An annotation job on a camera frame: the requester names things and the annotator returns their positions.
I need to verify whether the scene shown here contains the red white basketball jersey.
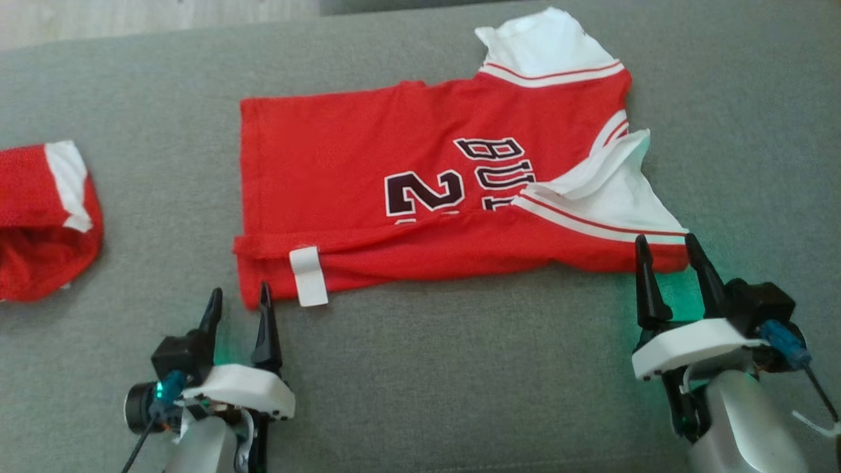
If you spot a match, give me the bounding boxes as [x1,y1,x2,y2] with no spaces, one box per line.
[233,7,691,311]

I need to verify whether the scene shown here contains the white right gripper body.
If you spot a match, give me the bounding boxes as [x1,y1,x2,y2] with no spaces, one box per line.
[631,317,771,382]

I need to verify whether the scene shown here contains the black cable with blue plug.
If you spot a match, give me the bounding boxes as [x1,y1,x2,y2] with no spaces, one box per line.
[760,321,841,424]
[120,370,188,473]

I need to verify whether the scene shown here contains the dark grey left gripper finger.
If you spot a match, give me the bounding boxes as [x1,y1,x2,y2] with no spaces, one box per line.
[196,287,224,352]
[250,281,284,376]

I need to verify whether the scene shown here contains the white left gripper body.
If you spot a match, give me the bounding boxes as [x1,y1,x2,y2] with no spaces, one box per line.
[179,363,296,422]

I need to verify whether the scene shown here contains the red white-striped shorts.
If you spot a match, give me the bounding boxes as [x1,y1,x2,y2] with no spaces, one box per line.
[0,140,104,304]

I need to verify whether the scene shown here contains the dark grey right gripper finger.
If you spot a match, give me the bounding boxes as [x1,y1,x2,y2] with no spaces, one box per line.
[684,232,729,320]
[633,234,673,331]

